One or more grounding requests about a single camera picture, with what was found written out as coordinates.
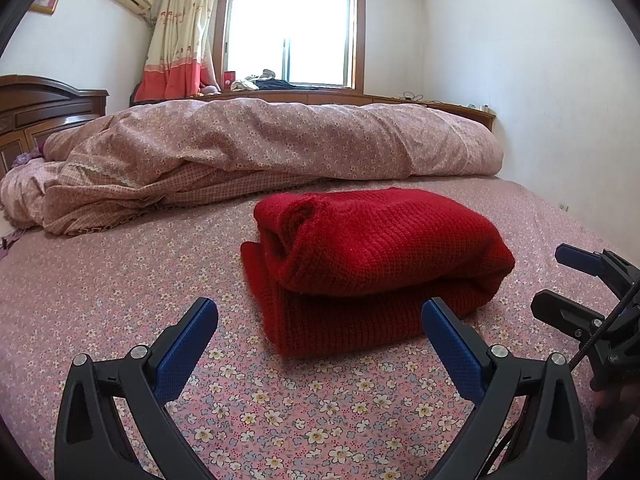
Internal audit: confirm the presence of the wooden framed window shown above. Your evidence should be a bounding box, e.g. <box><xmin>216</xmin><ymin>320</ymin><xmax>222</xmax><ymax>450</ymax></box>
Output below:
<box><xmin>212</xmin><ymin>0</ymin><xmax>366</xmax><ymax>92</ymax></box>

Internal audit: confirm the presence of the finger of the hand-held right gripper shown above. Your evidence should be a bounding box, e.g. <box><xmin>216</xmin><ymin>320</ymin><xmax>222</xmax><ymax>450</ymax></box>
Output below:
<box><xmin>556</xmin><ymin>243</ymin><xmax>640</xmax><ymax>291</ymax></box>
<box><xmin>531</xmin><ymin>289</ymin><xmax>608</xmax><ymax>343</ymax></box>

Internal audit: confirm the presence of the dark wooden headboard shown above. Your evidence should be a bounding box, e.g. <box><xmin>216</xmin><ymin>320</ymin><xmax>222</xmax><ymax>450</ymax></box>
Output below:
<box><xmin>0</xmin><ymin>75</ymin><xmax>109</xmax><ymax>173</ymax></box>

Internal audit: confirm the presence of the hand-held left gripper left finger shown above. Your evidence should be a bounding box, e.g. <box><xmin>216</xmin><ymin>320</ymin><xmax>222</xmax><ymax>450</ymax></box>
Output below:
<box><xmin>54</xmin><ymin>296</ymin><xmax>219</xmax><ymax>480</ymax></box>

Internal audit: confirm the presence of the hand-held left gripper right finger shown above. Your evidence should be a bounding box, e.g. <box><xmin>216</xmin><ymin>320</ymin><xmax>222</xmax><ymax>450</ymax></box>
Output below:
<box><xmin>421</xmin><ymin>297</ymin><xmax>588</xmax><ymax>480</ymax></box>

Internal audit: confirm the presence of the pink floral bed sheet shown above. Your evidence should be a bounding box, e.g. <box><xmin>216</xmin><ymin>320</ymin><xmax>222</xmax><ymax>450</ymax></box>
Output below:
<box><xmin>0</xmin><ymin>175</ymin><xmax>640</xmax><ymax>480</ymax></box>

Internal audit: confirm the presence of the person's right hand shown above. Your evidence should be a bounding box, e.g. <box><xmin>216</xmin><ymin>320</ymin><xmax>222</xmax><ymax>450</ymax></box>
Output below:
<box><xmin>595</xmin><ymin>385</ymin><xmax>632</xmax><ymax>418</ymax></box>

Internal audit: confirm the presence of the cream and red curtain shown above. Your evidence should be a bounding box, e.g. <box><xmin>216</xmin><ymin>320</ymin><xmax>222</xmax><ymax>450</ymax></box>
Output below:
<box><xmin>134</xmin><ymin>0</ymin><xmax>221</xmax><ymax>102</ymax></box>

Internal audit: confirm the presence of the red knit cardigan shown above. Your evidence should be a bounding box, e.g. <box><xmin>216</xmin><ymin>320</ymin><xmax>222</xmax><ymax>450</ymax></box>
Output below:
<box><xmin>241</xmin><ymin>187</ymin><xmax>516</xmax><ymax>360</ymax></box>

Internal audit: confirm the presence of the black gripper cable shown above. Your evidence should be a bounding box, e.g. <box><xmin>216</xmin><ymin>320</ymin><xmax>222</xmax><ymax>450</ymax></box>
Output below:
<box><xmin>487</xmin><ymin>285</ymin><xmax>632</xmax><ymax>476</ymax></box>

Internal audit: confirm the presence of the pink floral duvet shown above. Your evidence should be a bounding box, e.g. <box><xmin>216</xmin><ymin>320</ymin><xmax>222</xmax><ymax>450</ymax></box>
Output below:
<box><xmin>42</xmin><ymin>97</ymin><xmax>505</xmax><ymax>237</ymax></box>

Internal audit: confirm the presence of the pink floral pillow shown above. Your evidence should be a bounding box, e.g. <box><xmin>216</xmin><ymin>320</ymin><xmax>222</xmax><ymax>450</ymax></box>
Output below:
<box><xmin>0</xmin><ymin>157</ymin><xmax>66</xmax><ymax>226</ymax></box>

